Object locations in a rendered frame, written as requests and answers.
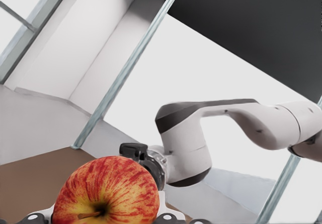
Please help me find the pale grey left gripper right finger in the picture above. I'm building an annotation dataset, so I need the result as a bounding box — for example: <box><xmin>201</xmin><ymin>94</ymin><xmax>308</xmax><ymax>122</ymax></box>
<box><xmin>155</xmin><ymin>201</ymin><xmax>188</xmax><ymax>224</ymax></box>

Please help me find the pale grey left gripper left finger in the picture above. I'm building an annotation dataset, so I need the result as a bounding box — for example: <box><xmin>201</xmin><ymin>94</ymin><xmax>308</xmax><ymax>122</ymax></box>
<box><xmin>19</xmin><ymin>203</ymin><xmax>55</xmax><ymax>224</ymax></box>

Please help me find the red yellow apple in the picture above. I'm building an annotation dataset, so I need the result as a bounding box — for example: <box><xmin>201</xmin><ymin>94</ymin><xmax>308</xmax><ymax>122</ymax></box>
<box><xmin>51</xmin><ymin>155</ymin><xmax>161</xmax><ymax>224</ymax></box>

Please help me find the silver frame post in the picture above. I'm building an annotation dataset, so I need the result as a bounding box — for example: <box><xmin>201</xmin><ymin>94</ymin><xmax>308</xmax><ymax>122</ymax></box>
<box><xmin>70</xmin><ymin>0</ymin><xmax>177</xmax><ymax>150</ymax></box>
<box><xmin>0</xmin><ymin>0</ymin><xmax>74</xmax><ymax>85</ymax></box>
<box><xmin>257</xmin><ymin>95</ymin><xmax>322</xmax><ymax>224</ymax></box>

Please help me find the silver frame crossbar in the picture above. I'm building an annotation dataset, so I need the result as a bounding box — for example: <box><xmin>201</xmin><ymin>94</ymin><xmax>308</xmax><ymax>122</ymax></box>
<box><xmin>0</xmin><ymin>0</ymin><xmax>35</xmax><ymax>31</ymax></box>

